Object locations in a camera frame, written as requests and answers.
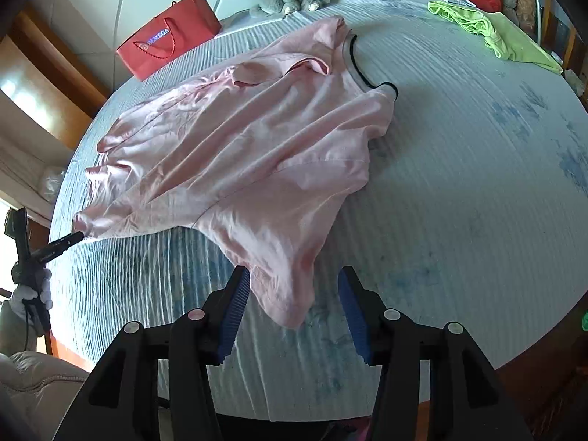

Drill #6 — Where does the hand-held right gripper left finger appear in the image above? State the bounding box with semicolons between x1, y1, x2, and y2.
53;265;251;441

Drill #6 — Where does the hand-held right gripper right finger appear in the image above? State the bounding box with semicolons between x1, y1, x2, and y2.
337;265;534;441

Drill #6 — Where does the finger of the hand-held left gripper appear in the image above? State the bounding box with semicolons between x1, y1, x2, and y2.
34;232;86;265

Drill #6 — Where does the pink t-shirt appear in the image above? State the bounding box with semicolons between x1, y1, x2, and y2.
72;15;398;329

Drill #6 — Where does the person's left forearm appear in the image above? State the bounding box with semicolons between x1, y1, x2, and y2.
0;301;35;356

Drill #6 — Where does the person's left hand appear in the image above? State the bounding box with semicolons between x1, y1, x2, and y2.
9;266;53;320

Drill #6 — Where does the clear plastic bag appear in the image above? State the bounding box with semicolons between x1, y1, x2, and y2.
39;168;67;203

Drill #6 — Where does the beige leather cushion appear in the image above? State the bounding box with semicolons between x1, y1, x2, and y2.
0;351;90;441

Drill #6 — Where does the wooden headboard panel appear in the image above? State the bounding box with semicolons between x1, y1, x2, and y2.
0;4;111;157

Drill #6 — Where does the blue striped bed sheet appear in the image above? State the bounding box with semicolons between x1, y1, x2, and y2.
48;0;588;423

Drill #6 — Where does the red paper bag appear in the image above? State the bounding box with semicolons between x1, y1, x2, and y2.
116;0;222;81

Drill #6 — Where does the green garment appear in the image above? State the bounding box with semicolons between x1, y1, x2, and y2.
427;1;563;75

